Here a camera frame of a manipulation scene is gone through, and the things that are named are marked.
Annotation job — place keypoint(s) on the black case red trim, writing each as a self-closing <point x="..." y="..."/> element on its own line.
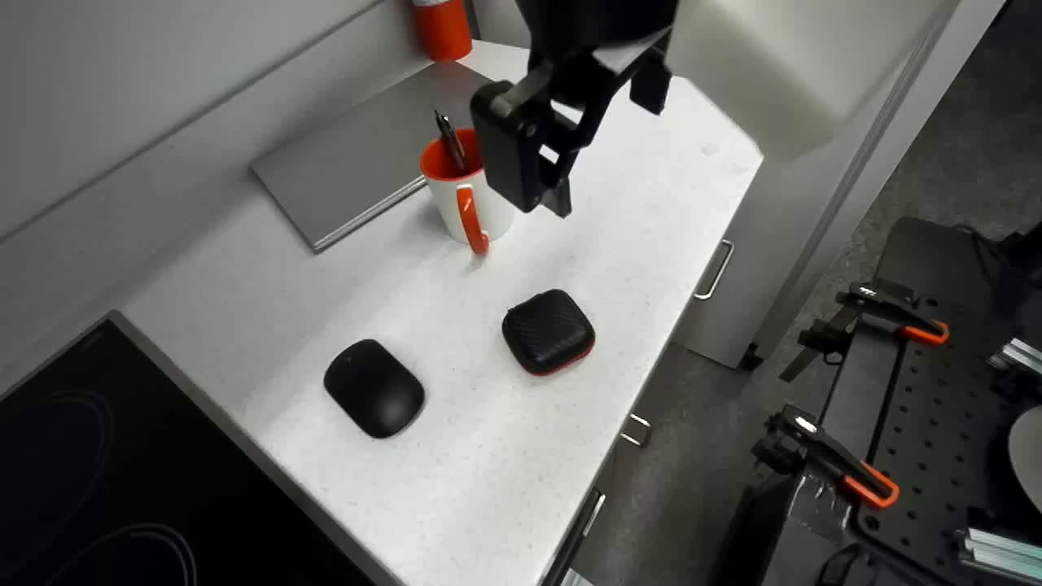
<point x="547" y="332"/>

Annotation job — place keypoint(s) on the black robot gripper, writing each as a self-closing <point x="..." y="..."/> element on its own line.
<point x="581" y="53"/>

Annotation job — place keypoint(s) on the dark pen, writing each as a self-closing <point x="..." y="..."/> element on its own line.
<point x="450" y="142"/>

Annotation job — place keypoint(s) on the black orange clamp upper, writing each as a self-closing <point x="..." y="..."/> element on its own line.
<point x="879" y="311"/>

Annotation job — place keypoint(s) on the black induction cooktop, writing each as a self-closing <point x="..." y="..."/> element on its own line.
<point x="110" y="476"/>

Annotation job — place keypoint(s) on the white mug orange handle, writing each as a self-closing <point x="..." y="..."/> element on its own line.
<point x="463" y="197"/>

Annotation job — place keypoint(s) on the black computer mouse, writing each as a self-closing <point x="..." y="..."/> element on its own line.
<point x="378" y="392"/>

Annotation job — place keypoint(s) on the black orange clamp lower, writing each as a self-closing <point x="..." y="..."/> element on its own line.
<point x="796" y="440"/>

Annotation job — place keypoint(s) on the grey closed laptop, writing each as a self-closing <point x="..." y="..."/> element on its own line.
<point x="341" y="173"/>

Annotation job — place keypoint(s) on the black orange clamp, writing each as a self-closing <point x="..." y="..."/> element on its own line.
<point x="796" y="440"/>
<point x="879" y="311"/>

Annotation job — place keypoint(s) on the metal drawer handle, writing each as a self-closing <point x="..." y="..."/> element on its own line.
<point x="713" y="272"/>

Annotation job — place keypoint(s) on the metal cabinet door handle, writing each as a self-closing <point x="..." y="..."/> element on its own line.
<point x="636" y="429"/>

